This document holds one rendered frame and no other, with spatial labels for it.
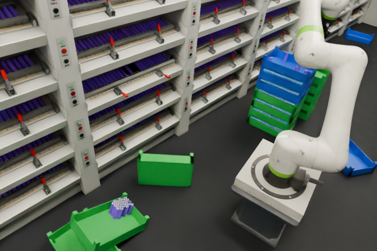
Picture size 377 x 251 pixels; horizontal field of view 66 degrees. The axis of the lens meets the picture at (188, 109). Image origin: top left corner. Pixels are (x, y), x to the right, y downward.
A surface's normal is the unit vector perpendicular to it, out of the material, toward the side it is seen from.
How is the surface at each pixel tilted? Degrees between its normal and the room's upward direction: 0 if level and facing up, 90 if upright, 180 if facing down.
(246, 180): 2
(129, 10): 17
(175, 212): 0
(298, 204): 2
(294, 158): 90
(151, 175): 90
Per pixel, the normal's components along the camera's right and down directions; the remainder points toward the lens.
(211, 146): 0.07, -0.78
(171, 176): 0.00, 0.62
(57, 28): 0.71, 0.47
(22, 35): 0.28, -0.61
